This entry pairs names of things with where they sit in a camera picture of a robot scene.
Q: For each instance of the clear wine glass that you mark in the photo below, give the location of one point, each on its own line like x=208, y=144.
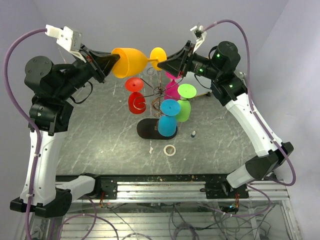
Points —
x=150, y=71

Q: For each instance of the metal wine glass rack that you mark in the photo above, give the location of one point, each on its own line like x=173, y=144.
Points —
x=147, y=128

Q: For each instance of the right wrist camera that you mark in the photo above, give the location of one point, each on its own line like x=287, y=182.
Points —
x=199, y=33

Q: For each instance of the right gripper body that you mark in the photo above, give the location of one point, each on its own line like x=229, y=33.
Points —
x=197, y=64

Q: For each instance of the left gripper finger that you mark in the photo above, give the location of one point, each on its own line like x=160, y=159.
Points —
x=105, y=65
x=104, y=56

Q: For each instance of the green wine glass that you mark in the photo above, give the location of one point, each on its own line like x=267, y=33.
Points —
x=186, y=92

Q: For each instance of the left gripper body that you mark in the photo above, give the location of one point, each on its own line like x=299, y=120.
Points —
x=88, y=67

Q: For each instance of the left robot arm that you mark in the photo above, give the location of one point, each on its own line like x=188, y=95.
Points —
x=49, y=116

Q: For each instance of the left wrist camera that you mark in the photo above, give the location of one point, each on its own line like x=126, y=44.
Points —
x=67, y=38

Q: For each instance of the small whiteboard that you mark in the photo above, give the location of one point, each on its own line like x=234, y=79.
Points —
x=208, y=94

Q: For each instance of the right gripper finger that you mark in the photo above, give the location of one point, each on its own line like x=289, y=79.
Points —
x=174, y=67
x=182, y=55

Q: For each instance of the aluminium frame rail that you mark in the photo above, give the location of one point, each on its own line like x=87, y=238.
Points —
x=112, y=191

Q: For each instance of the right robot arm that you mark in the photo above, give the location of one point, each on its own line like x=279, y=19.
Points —
x=219, y=67

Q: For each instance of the red wine glass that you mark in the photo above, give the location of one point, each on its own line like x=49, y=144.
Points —
x=136, y=100

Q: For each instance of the masking tape roll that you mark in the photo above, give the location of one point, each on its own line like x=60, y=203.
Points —
x=169, y=150

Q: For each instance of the blue wine glass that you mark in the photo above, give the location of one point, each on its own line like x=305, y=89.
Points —
x=167, y=123

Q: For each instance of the orange wine glass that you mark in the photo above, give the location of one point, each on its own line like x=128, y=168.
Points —
x=132, y=61

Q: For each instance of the pink wine glass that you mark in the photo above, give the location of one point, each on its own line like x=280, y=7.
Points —
x=171, y=89

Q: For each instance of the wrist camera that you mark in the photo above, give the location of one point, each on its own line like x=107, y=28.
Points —
x=67, y=38
x=199, y=33

